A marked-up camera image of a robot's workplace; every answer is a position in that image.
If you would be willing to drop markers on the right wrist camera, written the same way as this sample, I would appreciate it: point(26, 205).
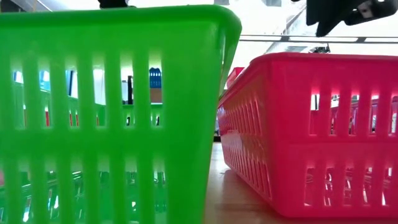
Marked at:
point(382, 9)

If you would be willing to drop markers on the black ceiling spotlight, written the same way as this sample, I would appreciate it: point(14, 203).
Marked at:
point(320, 49)

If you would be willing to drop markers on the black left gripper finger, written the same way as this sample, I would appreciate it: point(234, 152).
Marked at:
point(113, 3)

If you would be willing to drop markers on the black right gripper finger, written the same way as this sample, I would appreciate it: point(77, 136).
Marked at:
point(326, 15)

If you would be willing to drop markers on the green plastic basket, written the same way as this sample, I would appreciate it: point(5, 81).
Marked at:
point(186, 124)

